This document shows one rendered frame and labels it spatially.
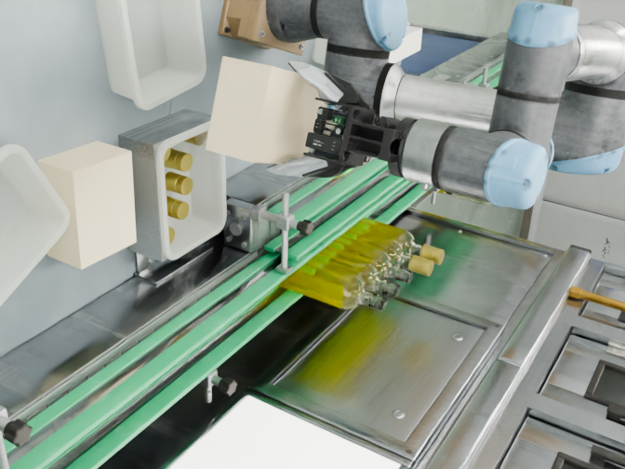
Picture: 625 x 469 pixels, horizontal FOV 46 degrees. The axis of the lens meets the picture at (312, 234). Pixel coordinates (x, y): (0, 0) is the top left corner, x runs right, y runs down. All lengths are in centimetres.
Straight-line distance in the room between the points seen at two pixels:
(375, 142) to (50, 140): 54
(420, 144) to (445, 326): 82
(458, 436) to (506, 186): 64
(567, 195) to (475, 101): 644
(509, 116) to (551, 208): 691
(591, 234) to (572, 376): 623
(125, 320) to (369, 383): 47
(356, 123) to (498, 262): 114
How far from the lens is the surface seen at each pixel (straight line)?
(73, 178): 113
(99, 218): 119
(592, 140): 128
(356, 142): 89
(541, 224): 791
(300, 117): 101
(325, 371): 146
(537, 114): 91
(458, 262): 193
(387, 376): 146
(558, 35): 91
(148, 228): 132
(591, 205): 770
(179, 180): 134
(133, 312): 130
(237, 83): 95
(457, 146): 84
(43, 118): 118
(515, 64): 91
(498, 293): 183
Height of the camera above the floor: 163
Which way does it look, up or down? 27 degrees down
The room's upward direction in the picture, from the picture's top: 108 degrees clockwise
